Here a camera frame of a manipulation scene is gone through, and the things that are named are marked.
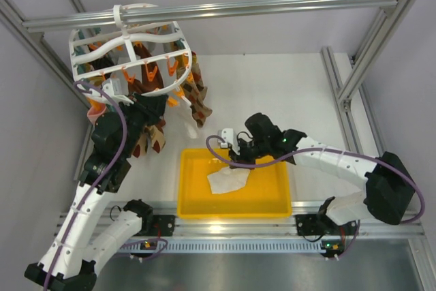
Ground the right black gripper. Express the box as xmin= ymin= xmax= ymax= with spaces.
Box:
xmin=230 ymin=137 xmax=270 ymax=170

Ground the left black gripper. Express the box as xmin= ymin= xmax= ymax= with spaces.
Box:
xmin=116 ymin=90 xmax=168 ymax=157

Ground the white sock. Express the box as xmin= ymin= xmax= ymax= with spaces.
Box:
xmin=179 ymin=96 xmax=199 ymax=139
xmin=207 ymin=166 xmax=251 ymax=194

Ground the white sock hanger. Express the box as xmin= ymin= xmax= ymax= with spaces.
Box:
xmin=69 ymin=3 xmax=192 ymax=97

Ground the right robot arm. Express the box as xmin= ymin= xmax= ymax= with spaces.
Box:
xmin=221 ymin=112 xmax=416 ymax=234

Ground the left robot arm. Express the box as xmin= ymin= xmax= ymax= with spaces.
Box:
xmin=25 ymin=93 xmax=168 ymax=290

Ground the brown sock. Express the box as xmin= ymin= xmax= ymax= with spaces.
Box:
xmin=129 ymin=44 xmax=164 ymax=94

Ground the beige argyle sock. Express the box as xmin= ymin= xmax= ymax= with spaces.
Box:
xmin=182 ymin=52 xmax=213 ymax=128

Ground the yellow plastic tray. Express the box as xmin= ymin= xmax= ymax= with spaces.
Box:
xmin=177 ymin=149 xmax=292 ymax=219

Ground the pink patterned sock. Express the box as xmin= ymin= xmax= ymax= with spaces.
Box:
xmin=87 ymin=98 xmax=107 ymax=125

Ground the aluminium top bar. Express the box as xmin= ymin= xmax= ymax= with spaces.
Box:
xmin=22 ymin=0 xmax=399 ymax=32

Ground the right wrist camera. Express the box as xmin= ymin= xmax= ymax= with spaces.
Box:
xmin=218 ymin=128 xmax=239 ymax=153

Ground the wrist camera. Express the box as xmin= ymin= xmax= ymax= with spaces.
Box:
xmin=218 ymin=128 xmax=239 ymax=153
xmin=102 ymin=78 xmax=123 ymax=98

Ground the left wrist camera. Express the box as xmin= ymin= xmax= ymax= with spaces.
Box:
xmin=102 ymin=78 xmax=123 ymax=98

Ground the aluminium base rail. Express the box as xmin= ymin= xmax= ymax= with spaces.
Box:
xmin=57 ymin=200 xmax=425 ymax=254

